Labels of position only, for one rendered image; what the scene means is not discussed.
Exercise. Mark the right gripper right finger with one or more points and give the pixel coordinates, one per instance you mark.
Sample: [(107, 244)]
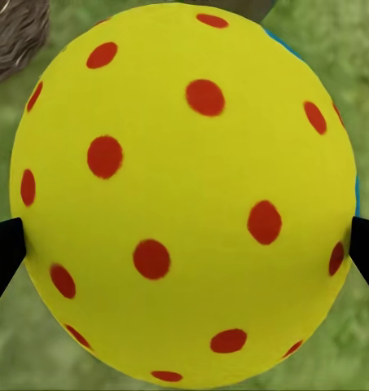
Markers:
[(359, 246)]

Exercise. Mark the wicker basket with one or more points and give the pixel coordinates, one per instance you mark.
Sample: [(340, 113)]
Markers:
[(24, 27)]

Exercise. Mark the easter egg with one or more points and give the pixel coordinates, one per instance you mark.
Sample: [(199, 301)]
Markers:
[(187, 190)]

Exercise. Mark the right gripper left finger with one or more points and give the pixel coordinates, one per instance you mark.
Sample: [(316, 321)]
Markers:
[(12, 250)]

